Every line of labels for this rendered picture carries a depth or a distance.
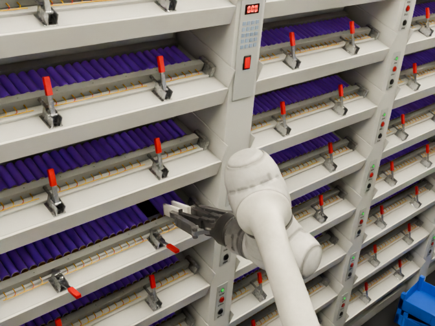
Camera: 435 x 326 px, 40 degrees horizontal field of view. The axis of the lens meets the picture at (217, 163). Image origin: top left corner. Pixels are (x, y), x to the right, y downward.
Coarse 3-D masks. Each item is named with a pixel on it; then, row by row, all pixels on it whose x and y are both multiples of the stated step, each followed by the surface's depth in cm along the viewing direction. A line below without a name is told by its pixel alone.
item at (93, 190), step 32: (160, 128) 149; (192, 128) 154; (32, 160) 128; (64, 160) 131; (96, 160) 134; (128, 160) 137; (160, 160) 138; (192, 160) 147; (0, 192) 118; (32, 192) 122; (64, 192) 126; (96, 192) 129; (128, 192) 132; (160, 192) 140; (0, 224) 115; (32, 224) 118; (64, 224) 123
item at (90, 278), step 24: (192, 192) 161; (144, 240) 147; (168, 240) 150; (192, 240) 154; (96, 264) 138; (120, 264) 140; (144, 264) 145; (48, 288) 129; (96, 288) 137; (0, 312) 122; (24, 312) 124
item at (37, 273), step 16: (144, 224) 148; (160, 224) 150; (112, 240) 141; (128, 240) 144; (64, 256) 134; (80, 256) 135; (32, 272) 128; (48, 272) 130; (0, 288) 123; (32, 288) 127
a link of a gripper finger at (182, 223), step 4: (176, 216) 141; (180, 216) 141; (180, 220) 139; (184, 220) 138; (176, 224) 141; (180, 224) 139; (184, 224) 137; (188, 224) 136; (192, 224) 136; (180, 228) 140; (184, 228) 138; (188, 228) 136; (192, 228) 134; (196, 228) 133; (188, 232) 137; (192, 236) 134; (196, 236) 134
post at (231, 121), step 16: (240, 0) 133; (176, 32) 150; (192, 32) 146; (208, 32) 141; (224, 32) 138; (224, 48) 139; (256, 64) 145; (208, 112) 149; (224, 112) 145; (240, 112) 148; (224, 128) 146; (240, 128) 150; (240, 144) 152; (224, 160) 150; (208, 192) 157; (224, 192) 155; (224, 208) 158; (208, 240) 162; (208, 256) 164; (224, 272) 169; (192, 304) 176; (208, 304) 170; (208, 320) 173; (224, 320) 179
